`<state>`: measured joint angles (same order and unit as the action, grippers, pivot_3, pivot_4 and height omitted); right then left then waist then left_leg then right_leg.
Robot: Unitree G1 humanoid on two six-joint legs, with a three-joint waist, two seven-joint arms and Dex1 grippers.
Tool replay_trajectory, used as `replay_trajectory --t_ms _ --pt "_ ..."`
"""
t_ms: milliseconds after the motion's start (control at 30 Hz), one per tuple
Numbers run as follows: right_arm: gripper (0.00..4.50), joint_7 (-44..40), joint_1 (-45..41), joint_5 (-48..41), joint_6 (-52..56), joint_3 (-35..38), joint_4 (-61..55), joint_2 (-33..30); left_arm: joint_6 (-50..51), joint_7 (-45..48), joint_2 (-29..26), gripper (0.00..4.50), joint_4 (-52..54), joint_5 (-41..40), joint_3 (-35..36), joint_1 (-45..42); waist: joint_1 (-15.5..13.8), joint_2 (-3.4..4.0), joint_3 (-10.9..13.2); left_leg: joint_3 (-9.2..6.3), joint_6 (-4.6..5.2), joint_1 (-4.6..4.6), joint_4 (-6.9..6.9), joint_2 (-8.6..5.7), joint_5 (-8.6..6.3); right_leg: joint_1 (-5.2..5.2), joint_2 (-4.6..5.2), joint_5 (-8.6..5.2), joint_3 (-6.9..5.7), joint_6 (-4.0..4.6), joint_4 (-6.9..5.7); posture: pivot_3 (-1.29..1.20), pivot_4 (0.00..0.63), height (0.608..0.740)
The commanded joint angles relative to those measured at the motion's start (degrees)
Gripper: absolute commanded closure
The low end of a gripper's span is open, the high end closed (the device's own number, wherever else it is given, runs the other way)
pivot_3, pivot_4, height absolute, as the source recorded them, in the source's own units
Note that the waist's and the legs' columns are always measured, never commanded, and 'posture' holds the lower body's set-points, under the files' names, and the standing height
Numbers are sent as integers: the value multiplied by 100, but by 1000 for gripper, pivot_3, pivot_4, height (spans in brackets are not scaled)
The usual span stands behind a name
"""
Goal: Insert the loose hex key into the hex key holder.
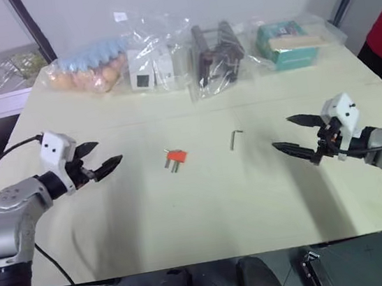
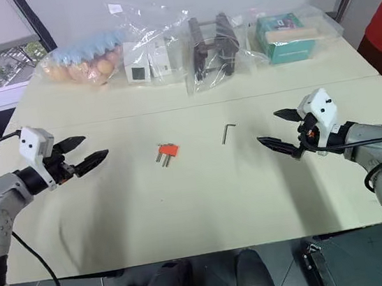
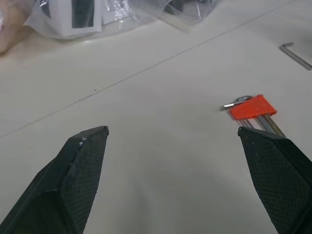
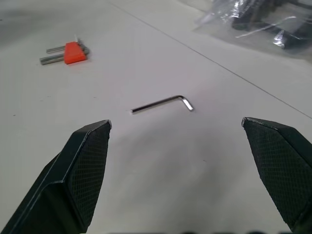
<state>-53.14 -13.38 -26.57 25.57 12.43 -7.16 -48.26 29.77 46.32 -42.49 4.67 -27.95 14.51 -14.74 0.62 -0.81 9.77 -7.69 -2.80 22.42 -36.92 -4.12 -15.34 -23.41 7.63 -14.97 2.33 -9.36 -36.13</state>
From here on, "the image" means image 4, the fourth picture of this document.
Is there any clear plastic bag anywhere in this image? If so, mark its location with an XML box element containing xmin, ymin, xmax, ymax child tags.
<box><xmin>192</xmin><ymin>0</ymin><xmax>312</xmax><ymax>52</ymax></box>

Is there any black object in bag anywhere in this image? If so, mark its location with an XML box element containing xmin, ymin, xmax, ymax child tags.
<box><xmin>229</xmin><ymin>0</ymin><xmax>312</xmax><ymax>49</ymax></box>

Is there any silver hex key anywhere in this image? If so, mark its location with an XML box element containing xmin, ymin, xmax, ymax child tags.
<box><xmin>131</xmin><ymin>95</ymin><xmax>195</xmax><ymax>115</ymax></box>

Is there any hex key set red holder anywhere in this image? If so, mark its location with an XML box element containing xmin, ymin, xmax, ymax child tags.
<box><xmin>64</xmin><ymin>41</ymin><xmax>88</xmax><ymax>65</ymax></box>

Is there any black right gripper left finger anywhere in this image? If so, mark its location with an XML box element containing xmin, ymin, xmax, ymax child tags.
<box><xmin>0</xmin><ymin>119</ymin><xmax>113</xmax><ymax>234</ymax></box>

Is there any thin silver metal prong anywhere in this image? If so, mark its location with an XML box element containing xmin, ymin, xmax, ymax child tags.
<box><xmin>46</xmin><ymin>45</ymin><xmax>66</xmax><ymax>53</ymax></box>

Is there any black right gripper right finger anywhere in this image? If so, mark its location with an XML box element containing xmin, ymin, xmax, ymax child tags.
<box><xmin>241</xmin><ymin>117</ymin><xmax>312</xmax><ymax>234</ymax></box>

